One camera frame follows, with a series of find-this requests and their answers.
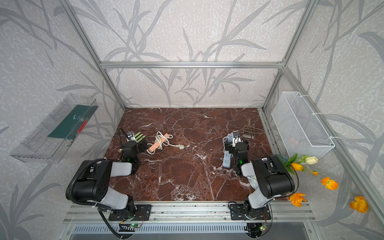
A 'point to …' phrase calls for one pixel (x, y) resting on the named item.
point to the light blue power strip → (227, 156)
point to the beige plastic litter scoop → (249, 131)
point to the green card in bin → (71, 123)
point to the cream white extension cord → (166, 143)
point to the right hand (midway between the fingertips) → (236, 137)
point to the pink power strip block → (157, 144)
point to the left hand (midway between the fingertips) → (135, 139)
